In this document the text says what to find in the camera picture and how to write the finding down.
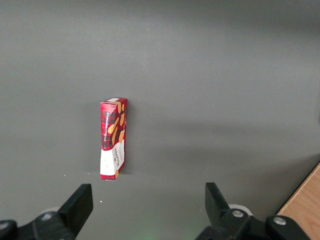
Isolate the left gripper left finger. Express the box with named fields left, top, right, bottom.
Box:
left=0, top=183, right=94, bottom=240

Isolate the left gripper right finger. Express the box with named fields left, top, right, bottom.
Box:
left=194, top=182, right=311, bottom=240

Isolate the red tartan shortbread box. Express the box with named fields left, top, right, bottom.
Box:
left=99, top=96, right=128, bottom=181

